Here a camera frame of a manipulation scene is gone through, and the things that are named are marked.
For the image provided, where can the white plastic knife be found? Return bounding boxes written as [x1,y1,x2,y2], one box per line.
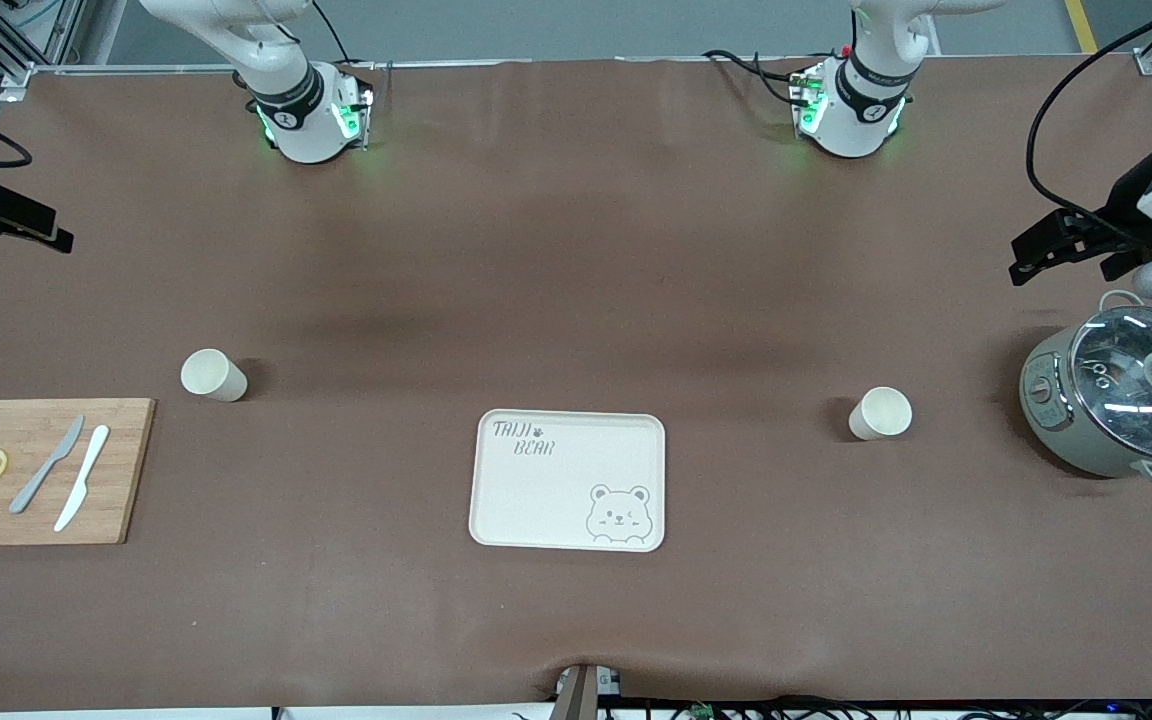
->
[54,425,111,533]

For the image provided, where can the black left arm base cable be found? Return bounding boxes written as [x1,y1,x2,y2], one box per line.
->
[702,48,809,107]

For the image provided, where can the brown table cover mat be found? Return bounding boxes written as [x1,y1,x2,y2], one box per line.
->
[0,55,1152,713]

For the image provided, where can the cream tray with bear print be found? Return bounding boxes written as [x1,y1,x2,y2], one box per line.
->
[468,408,667,553]

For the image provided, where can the white IKEA cup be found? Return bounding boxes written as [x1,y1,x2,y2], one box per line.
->
[848,386,913,441]
[180,348,249,403]

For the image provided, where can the black cables along table edge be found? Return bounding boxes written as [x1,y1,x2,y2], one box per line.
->
[596,695,1152,720]

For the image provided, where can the grey plastic knife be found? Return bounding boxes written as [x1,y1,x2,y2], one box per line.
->
[8,415,86,515]

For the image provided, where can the glass pot lid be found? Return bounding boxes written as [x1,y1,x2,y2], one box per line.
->
[1071,305,1152,446]

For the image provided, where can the wooden cutting board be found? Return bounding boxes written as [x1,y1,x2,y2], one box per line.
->
[0,398,157,547]

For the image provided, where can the grey-green cooking pot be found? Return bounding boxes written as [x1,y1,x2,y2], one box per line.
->
[1019,290,1152,489]

